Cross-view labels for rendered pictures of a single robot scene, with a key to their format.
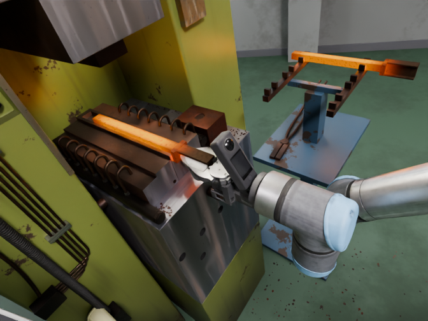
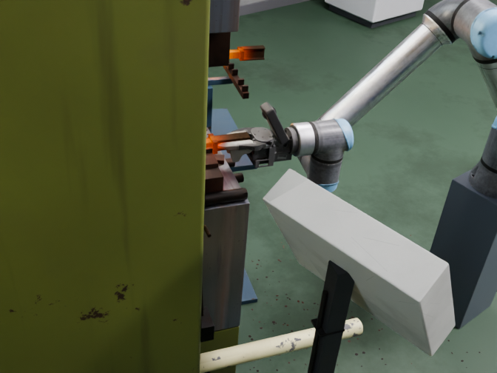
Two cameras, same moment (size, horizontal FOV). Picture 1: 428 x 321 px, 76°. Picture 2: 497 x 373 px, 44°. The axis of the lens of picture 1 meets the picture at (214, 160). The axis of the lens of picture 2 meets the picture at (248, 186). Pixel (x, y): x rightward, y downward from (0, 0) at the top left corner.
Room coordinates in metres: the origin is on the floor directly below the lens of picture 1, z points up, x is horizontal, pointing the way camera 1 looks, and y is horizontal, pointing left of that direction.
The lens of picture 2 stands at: (-0.10, 1.28, 1.83)
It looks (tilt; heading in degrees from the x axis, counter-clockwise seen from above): 36 degrees down; 292
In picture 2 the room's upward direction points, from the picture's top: 5 degrees clockwise
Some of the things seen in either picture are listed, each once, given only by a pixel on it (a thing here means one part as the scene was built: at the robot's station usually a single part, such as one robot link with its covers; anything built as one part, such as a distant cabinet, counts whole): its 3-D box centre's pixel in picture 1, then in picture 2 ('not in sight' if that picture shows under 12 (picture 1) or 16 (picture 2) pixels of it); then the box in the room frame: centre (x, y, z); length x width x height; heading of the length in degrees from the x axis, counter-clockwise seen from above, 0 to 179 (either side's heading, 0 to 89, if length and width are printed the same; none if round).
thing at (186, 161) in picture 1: (194, 170); (235, 152); (0.46, 0.05, 0.98); 0.09 x 0.03 x 0.06; 47
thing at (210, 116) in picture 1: (201, 125); not in sight; (0.66, 0.01, 0.95); 0.12 x 0.09 x 0.07; 44
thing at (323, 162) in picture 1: (312, 139); (200, 140); (0.79, -0.40, 0.67); 0.40 x 0.30 x 0.02; 132
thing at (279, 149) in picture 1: (302, 114); not in sight; (0.95, -0.42, 0.68); 0.60 x 0.04 x 0.01; 138
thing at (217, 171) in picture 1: (238, 182); (271, 145); (0.39, -0.04, 0.97); 0.12 x 0.08 x 0.09; 44
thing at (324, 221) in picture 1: (316, 214); (328, 137); (0.27, -0.16, 0.97); 0.12 x 0.09 x 0.10; 44
